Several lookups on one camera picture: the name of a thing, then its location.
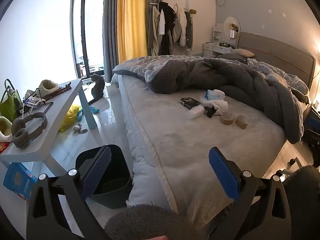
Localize person's right leg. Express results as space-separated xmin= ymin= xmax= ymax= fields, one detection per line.
xmin=282 ymin=165 xmax=320 ymax=240

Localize black wire stand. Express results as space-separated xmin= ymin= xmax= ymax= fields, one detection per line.
xmin=23 ymin=87 xmax=54 ymax=115

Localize light blue table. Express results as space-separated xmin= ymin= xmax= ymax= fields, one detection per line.
xmin=0 ymin=78 xmax=98 ymax=175

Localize grey cat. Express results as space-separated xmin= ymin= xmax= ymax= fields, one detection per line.
xmin=87 ymin=74 xmax=106 ymax=105

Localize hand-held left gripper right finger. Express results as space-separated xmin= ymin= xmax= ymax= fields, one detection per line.
xmin=207 ymin=147 xmax=292 ymax=240

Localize clear bubble wrap piece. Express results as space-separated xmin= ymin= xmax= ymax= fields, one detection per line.
xmin=187 ymin=106 xmax=206 ymax=119

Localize round white vanity mirror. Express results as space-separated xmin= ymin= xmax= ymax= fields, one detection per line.
xmin=223 ymin=17 xmax=240 ymax=41

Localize fuzzy cream slipper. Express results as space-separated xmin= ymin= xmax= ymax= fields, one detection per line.
xmin=0 ymin=116 xmax=13 ymax=143
xmin=39 ymin=79 xmax=60 ymax=97

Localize grey pillow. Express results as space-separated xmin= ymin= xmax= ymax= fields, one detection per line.
xmin=217 ymin=53 xmax=248 ymax=61

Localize yellow plastic bag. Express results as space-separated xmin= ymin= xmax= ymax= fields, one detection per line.
xmin=59 ymin=104 xmax=82 ymax=132

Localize grey bed headboard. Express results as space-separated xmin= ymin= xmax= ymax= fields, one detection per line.
xmin=236 ymin=32 xmax=316 ymax=90

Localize dark wooden stick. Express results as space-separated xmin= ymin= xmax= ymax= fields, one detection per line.
xmin=46 ymin=83 xmax=72 ymax=98

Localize small black object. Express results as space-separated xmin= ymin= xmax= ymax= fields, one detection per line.
xmin=204 ymin=106 xmax=218 ymax=118

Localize dark trash bin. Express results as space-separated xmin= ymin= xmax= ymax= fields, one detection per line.
xmin=75 ymin=145 xmax=133 ymax=209

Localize grey garment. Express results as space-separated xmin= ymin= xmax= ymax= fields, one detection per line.
xmin=185 ymin=17 xmax=194 ymax=50

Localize white jacket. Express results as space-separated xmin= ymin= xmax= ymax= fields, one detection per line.
xmin=172 ymin=5 xmax=188 ymax=47

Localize blue printed bag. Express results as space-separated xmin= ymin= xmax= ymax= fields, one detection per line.
xmin=3 ymin=162 xmax=38 ymax=202

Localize grey fleece patterned comforter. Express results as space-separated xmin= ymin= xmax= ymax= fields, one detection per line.
xmin=112 ymin=55 xmax=310 ymax=144

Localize person's left leg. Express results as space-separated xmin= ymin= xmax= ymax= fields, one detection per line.
xmin=104 ymin=204 xmax=198 ymax=240

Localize white dressing table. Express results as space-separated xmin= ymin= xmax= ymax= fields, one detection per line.
xmin=203 ymin=24 xmax=237 ymax=57

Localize glass balcony door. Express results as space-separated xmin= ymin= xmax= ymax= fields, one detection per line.
xmin=70 ymin=0 xmax=107 ymax=79

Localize white pole coat rack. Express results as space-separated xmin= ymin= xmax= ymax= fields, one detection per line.
xmin=149 ymin=0 xmax=197 ymax=55

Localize green handbag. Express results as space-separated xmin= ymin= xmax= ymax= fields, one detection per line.
xmin=0 ymin=79 xmax=23 ymax=123

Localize dark nightstand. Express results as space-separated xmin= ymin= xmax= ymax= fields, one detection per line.
xmin=304 ymin=101 xmax=320 ymax=153

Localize white shirt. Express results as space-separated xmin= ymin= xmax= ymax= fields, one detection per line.
xmin=158 ymin=9 xmax=166 ymax=36

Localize brown tape roll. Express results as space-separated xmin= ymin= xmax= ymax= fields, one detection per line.
xmin=220 ymin=112 xmax=234 ymax=126
xmin=235 ymin=115 xmax=248 ymax=129

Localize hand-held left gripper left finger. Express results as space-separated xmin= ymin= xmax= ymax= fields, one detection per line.
xmin=26 ymin=145 xmax=112 ymax=240

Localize beige pillow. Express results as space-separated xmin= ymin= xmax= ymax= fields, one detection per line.
xmin=231 ymin=49 xmax=255 ymax=57

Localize keychain with keys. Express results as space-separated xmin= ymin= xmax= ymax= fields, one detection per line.
xmin=72 ymin=123 xmax=88 ymax=134

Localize grey headphones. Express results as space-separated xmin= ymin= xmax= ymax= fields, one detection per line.
xmin=11 ymin=112 xmax=48 ymax=148

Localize beige coat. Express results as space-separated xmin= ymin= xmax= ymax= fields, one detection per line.
xmin=147 ymin=5 xmax=160 ymax=55

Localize person's leg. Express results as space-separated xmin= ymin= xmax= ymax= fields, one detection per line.
xmin=104 ymin=204 xmax=198 ymax=240
xmin=282 ymin=165 xmax=320 ymax=240

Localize black coat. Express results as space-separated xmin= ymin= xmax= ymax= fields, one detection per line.
xmin=159 ymin=2 xmax=176 ymax=55

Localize yellow curtain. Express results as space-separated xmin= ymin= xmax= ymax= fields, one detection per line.
xmin=117 ymin=0 xmax=148 ymax=64

